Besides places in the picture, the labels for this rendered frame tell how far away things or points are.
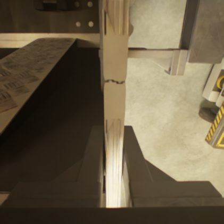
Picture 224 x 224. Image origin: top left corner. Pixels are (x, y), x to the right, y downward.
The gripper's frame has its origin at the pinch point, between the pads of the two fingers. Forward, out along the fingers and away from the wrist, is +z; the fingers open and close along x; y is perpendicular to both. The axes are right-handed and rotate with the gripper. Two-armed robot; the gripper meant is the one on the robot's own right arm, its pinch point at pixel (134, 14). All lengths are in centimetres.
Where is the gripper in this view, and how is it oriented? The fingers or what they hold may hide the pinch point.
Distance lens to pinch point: 27.0
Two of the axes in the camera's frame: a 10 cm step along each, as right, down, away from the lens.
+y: 0.1, 4.3, -9.0
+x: 0.0, 9.0, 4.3
